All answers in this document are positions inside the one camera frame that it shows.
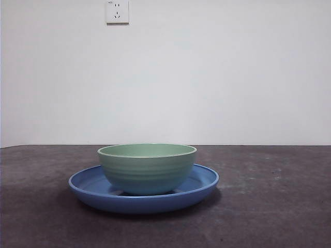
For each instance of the green bowl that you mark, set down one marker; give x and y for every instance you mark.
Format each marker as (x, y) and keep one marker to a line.
(147, 173)

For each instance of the blue plate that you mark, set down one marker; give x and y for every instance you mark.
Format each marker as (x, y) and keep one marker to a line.
(142, 205)

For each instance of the white wall socket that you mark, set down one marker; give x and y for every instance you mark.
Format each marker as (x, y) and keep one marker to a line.
(117, 13)

